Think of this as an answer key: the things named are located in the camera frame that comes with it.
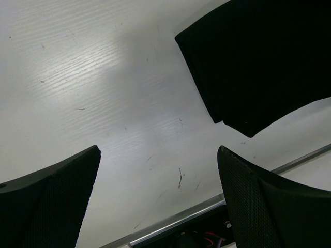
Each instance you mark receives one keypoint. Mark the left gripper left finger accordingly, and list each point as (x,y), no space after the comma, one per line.
(46,208)

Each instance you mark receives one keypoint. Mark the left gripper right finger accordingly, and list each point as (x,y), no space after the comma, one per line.
(267,210)

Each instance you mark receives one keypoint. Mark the black skirt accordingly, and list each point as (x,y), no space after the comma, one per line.
(254,62)

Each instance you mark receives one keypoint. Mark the aluminium table edge rail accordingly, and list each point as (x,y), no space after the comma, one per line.
(192,214)

